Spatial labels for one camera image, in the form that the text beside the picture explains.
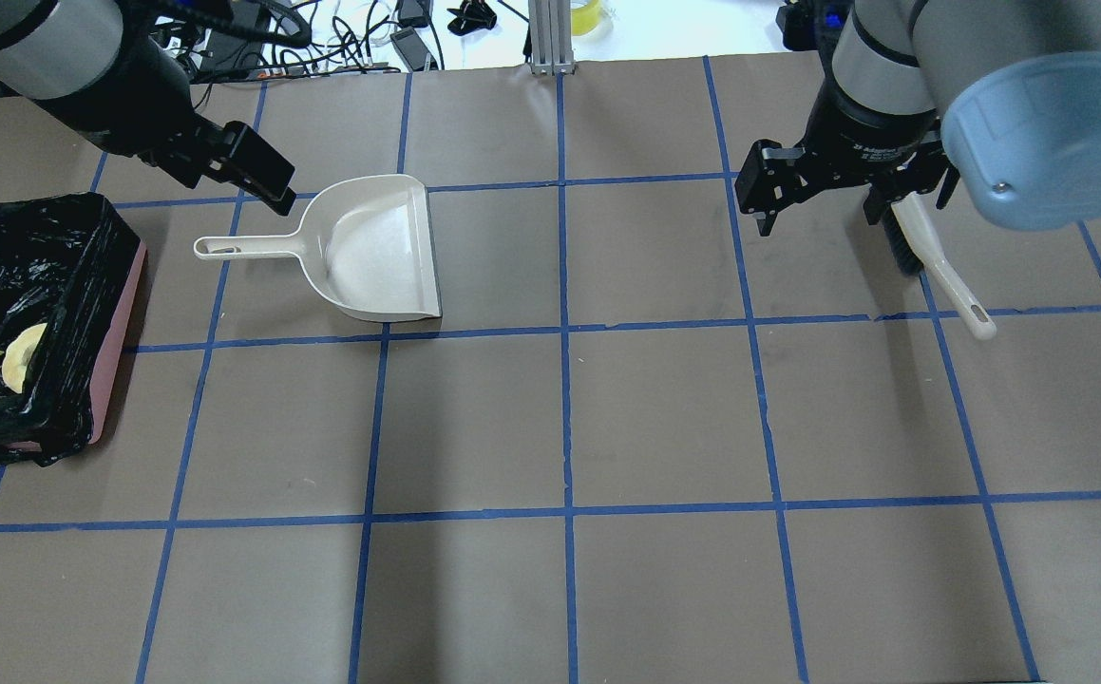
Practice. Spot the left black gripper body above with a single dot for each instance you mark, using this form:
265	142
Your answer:
116	93

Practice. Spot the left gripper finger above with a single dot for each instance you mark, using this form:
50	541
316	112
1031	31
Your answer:
243	158

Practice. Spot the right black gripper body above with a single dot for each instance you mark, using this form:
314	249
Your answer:
868	133

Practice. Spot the white hand brush black bristles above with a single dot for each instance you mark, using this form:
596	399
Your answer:
921	236

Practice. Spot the beige plastic dustpan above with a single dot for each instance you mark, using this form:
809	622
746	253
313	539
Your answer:
365	245

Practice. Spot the twisted bread croissant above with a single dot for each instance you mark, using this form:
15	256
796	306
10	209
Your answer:
19	352

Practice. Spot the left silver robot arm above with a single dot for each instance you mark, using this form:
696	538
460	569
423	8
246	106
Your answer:
93	66

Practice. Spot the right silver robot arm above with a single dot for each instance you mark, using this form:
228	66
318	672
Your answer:
1005	93

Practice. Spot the bin with black trash bag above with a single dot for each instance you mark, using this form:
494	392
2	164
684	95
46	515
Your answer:
65	264

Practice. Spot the black clamp tool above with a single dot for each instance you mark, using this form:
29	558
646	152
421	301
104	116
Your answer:
471	16

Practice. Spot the yellow tape roll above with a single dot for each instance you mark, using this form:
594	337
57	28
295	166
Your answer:
585	16

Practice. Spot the aluminium frame post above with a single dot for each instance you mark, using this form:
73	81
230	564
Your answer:
550	38

